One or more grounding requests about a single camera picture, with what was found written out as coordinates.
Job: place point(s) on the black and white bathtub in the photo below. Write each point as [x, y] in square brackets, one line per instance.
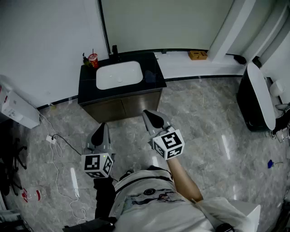
[249, 102]

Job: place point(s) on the black oblong object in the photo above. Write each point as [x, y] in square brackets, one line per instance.
[240, 59]

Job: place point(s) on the white power strip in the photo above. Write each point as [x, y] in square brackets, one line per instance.
[51, 138]

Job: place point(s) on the black faucet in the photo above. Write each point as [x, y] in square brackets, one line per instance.
[114, 51]

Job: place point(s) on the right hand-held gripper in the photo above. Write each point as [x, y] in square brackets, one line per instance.
[168, 143]

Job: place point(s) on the person's left forearm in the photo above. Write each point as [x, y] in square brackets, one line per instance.
[103, 197]

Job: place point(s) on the black-topped wooden vanity cabinet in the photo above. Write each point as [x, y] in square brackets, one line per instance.
[88, 90]

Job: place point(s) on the white box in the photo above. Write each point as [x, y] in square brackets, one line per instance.
[251, 213]

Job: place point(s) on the red paper cup with straw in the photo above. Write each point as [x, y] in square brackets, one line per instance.
[94, 61]

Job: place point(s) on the small blue object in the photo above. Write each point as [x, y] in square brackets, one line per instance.
[270, 164]

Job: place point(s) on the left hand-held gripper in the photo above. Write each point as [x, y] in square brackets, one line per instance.
[97, 162]

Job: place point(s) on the dark soap bottle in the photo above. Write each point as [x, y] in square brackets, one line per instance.
[86, 61]

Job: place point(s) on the person's right forearm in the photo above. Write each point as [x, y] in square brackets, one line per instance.
[183, 179]

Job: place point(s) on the white floor appliance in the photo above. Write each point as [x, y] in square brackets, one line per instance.
[22, 111]

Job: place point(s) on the black waist pack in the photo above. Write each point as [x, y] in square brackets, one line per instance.
[90, 225]

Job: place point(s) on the small wooden box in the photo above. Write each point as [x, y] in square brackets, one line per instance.
[197, 55]

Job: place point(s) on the white sink basin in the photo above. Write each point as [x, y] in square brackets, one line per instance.
[117, 72]

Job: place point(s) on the white round container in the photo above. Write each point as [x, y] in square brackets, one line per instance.
[277, 88]

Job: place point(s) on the clear bottle with red label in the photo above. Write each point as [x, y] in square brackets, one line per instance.
[34, 193]

